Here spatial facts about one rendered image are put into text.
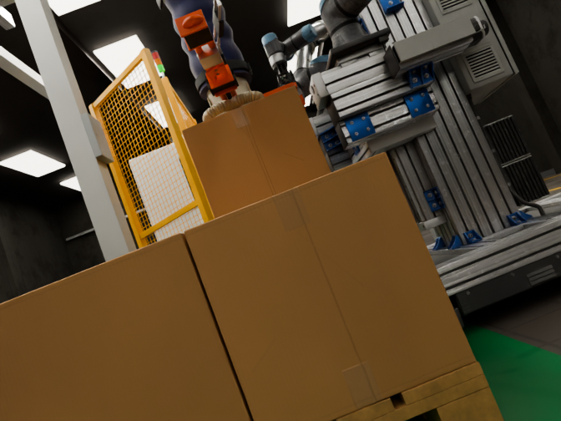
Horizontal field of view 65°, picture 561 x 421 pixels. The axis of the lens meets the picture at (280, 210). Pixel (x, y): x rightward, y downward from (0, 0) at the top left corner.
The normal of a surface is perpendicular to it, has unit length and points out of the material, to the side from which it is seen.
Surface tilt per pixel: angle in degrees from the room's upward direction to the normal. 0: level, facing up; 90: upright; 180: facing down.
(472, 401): 90
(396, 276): 90
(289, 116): 90
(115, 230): 90
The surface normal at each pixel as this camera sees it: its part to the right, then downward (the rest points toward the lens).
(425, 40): -0.01, -0.11
